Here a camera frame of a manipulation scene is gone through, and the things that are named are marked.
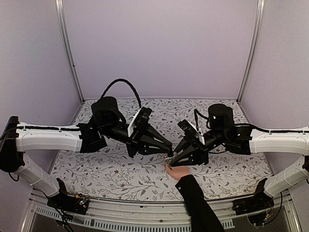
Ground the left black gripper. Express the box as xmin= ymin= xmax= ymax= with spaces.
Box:
xmin=101 ymin=119 xmax=173 ymax=159

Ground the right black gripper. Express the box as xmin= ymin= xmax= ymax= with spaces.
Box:
xmin=167 ymin=130 xmax=227 ymax=167

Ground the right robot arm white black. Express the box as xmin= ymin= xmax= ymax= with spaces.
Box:
xmin=166 ymin=103 xmax=309 ymax=211

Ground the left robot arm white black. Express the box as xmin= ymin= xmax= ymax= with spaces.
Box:
xmin=0 ymin=97 xmax=172 ymax=210

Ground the black sleeved forearm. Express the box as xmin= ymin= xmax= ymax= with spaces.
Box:
xmin=176 ymin=174 xmax=224 ymax=232

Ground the person's bare hand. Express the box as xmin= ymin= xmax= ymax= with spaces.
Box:
xmin=165 ymin=165 xmax=190 ymax=181

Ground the floral patterned table mat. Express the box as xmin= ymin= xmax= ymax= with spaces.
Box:
xmin=51 ymin=99 xmax=272 ymax=202

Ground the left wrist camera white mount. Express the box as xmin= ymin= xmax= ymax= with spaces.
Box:
xmin=127 ymin=107 xmax=152 ymax=137

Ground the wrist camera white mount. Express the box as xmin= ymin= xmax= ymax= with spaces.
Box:
xmin=127 ymin=107 xmax=152 ymax=137
xmin=177 ymin=119 xmax=205 ymax=145

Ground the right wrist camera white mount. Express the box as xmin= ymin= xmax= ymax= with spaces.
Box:
xmin=177 ymin=119 xmax=205 ymax=145

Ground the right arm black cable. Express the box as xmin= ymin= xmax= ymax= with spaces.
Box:
xmin=194 ymin=108 xmax=211 ymax=131

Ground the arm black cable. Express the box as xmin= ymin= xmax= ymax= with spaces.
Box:
xmin=194 ymin=108 xmax=211 ymax=131
xmin=100 ymin=78 xmax=143 ymax=109

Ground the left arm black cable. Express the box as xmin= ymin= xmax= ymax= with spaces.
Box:
xmin=100 ymin=78 xmax=143 ymax=109

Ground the front aluminium slotted rail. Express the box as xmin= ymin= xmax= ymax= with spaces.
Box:
xmin=21 ymin=190 xmax=302 ymax=232

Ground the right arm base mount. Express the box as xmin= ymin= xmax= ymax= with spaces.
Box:
xmin=232 ymin=178 xmax=274 ymax=215

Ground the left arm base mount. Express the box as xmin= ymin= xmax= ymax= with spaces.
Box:
xmin=47 ymin=178 xmax=89 ymax=215

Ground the right aluminium frame post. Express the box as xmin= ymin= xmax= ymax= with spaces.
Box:
xmin=237 ymin=0 xmax=265 ymax=105

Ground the aluminium frame post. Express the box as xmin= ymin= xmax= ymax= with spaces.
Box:
xmin=55 ymin=0 xmax=85 ymax=103
xmin=237 ymin=0 xmax=265 ymax=105

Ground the left aluminium frame post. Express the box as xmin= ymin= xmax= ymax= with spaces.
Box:
xmin=55 ymin=0 xmax=85 ymax=103

